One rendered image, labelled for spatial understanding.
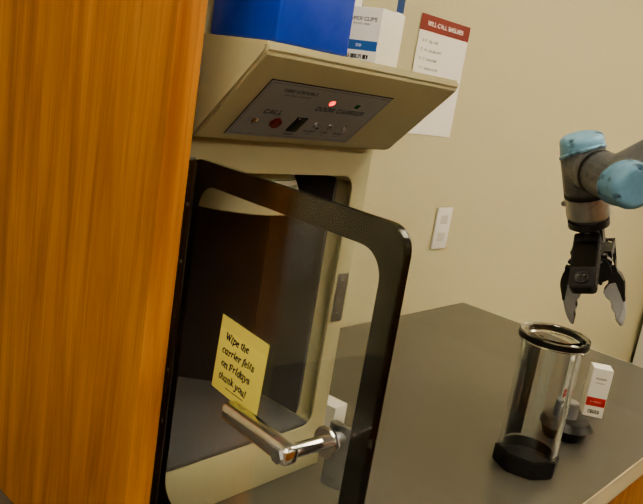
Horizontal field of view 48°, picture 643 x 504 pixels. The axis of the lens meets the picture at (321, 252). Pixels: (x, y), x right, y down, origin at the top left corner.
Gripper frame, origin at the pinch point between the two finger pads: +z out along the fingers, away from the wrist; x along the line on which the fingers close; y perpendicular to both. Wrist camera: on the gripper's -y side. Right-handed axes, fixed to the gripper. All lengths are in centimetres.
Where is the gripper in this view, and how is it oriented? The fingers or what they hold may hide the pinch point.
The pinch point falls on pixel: (595, 321)
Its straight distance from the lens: 144.0
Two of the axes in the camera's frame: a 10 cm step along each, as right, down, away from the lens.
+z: 2.2, 9.1, 3.6
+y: 4.4, -4.2, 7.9
